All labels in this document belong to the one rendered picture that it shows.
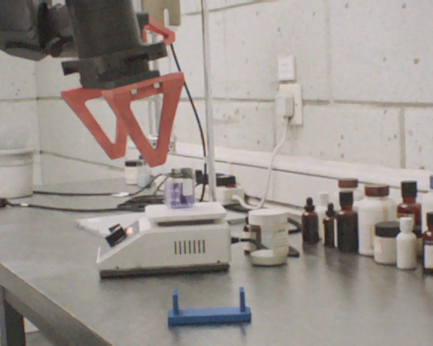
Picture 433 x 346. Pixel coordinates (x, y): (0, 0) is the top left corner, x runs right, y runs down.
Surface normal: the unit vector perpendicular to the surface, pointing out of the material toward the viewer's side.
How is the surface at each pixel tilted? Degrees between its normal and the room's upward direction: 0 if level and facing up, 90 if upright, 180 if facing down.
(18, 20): 153
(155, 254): 90
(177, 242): 90
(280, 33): 90
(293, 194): 90
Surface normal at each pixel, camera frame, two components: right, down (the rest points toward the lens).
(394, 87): -0.90, 0.08
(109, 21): 0.25, 0.14
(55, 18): -0.80, -0.14
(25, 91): 0.44, 0.08
